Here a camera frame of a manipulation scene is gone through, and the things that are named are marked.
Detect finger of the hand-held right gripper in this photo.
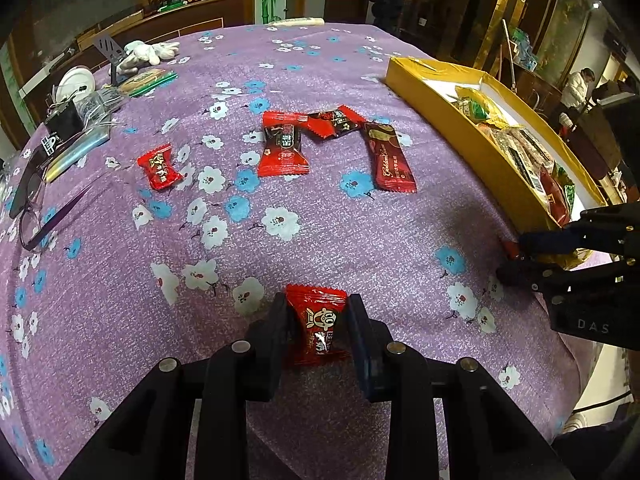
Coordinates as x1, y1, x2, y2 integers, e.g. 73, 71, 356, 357
515, 202, 640, 261
495, 255, 640, 295

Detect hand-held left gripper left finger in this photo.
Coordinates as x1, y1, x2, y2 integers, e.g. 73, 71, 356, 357
57, 290, 291, 480

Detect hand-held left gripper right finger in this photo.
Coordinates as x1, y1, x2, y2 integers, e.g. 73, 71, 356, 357
347, 292, 576, 480

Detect orange cracker packet red label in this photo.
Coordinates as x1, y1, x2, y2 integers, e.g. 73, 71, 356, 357
530, 165, 573, 226

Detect small red candy packet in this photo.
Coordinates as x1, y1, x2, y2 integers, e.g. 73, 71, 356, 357
136, 143, 183, 192
284, 284, 351, 368

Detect small green snack packet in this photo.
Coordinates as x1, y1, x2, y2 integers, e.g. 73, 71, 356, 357
557, 165, 578, 211

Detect tan cracker packet black label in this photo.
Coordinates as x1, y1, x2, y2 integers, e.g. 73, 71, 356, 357
482, 122, 556, 181

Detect yellow cardboard box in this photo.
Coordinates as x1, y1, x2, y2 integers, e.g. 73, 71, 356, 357
384, 56, 610, 268

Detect dark red wafer packet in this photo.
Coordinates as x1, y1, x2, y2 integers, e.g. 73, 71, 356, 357
362, 121, 418, 194

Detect large red snack packet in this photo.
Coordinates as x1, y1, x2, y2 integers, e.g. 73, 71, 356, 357
256, 110, 310, 177

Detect dark red snack packet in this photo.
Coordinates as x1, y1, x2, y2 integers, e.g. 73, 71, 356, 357
305, 105, 368, 139

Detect purple floral tablecloth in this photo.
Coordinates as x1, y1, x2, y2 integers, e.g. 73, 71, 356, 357
0, 22, 586, 480

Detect broom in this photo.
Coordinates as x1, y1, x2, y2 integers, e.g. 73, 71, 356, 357
500, 20, 518, 91

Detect blue bottle packs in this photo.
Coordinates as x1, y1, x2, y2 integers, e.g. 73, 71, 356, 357
510, 27, 543, 71

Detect eyeglasses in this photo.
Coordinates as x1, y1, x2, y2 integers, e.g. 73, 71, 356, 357
17, 160, 108, 253

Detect iridescent foil packet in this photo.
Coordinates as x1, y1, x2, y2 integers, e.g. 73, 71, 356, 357
42, 122, 111, 181

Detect round cracker packet green edge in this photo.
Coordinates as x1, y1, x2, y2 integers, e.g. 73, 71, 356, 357
117, 68, 178, 97

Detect black phone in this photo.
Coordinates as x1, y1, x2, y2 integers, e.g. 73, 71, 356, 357
7, 147, 51, 218

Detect clear plastic bag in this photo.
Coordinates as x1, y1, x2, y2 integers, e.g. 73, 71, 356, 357
75, 87, 126, 126

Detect black box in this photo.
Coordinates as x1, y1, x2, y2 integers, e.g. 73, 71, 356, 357
42, 100, 86, 143

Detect white glove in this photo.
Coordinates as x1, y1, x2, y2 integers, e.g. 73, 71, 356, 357
117, 42, 161, 72
145, 40, 181, 63

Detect grey perforated phone stand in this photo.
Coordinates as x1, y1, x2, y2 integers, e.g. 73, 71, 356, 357
92, 35, 126, 86

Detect wooden counter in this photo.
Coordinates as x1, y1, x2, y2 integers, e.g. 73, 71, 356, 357
10, 0, 246, 81

